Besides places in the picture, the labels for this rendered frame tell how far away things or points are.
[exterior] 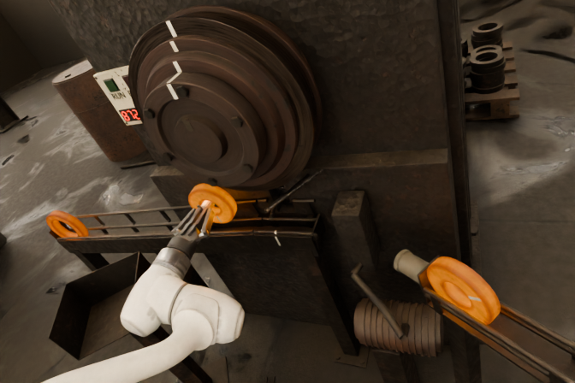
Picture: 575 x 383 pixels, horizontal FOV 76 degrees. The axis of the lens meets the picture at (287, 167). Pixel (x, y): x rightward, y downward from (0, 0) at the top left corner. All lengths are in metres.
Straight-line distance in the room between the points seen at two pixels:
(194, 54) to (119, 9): 0.36
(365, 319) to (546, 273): 0.93
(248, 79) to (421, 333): 0.75
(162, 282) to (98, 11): 0.72
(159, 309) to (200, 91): 0.52
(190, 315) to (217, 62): 0.55
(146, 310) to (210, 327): 0.16
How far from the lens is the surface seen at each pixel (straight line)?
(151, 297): 0.98
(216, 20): 0.78
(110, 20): 1.15
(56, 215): 1.87
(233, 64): 0.77
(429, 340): 1.07
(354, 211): 0.96
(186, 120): 0.81
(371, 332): 1.10
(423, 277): 0.93
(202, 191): 1.13
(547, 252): 1.90
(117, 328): 1.37
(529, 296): 1.76
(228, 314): 0.92
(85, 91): 3.70
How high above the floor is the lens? 1.46
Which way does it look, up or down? 34 degrees down
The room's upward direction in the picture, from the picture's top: 23 degrees counter-clockwise
